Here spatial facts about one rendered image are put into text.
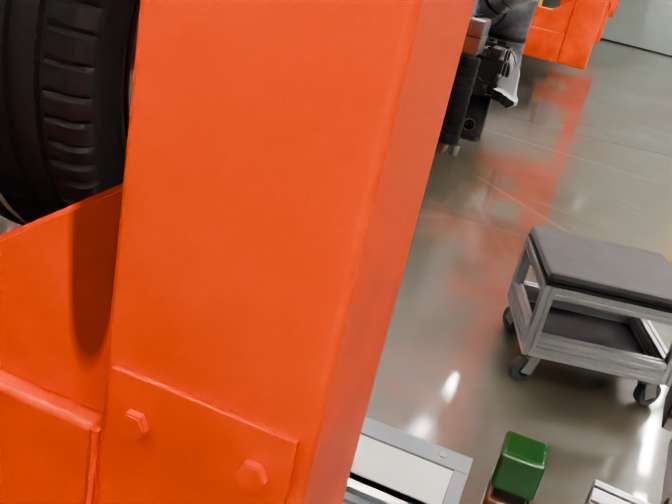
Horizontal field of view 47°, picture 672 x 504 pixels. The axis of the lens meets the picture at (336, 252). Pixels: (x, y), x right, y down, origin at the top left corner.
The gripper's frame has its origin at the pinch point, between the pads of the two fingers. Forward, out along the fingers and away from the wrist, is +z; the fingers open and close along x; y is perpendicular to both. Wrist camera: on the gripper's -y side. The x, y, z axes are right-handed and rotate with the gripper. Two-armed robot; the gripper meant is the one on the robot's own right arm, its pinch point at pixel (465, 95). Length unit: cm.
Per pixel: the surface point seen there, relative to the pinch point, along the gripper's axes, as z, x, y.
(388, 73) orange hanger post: 81, 8, 15
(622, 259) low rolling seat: -94, 40, -49
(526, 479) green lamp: 62, 23, -18
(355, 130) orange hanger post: 81, 7, 12
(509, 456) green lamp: 62, 21, -17
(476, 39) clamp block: 7.7, 0.6, 9.4
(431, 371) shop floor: -59, 2, -83
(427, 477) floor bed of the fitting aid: -6, 12, -75
